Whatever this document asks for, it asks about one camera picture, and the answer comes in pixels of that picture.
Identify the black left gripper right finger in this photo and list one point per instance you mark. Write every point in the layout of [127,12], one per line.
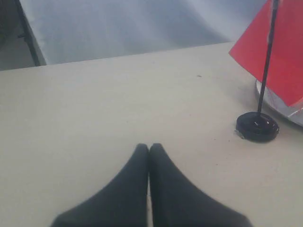
[176,202]

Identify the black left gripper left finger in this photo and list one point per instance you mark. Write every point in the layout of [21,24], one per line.
[121,203]

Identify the red flag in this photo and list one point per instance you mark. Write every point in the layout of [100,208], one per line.
[271,50]

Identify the black round plastic cap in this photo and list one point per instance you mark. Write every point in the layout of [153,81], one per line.
[257,127]

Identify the round silver metal plate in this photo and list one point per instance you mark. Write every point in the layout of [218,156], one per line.
[292,114]

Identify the white backdrop cloth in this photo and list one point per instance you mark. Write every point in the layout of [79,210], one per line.
[80,30]

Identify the black backdrop stand pole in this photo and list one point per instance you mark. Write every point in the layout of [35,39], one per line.
[26,35]

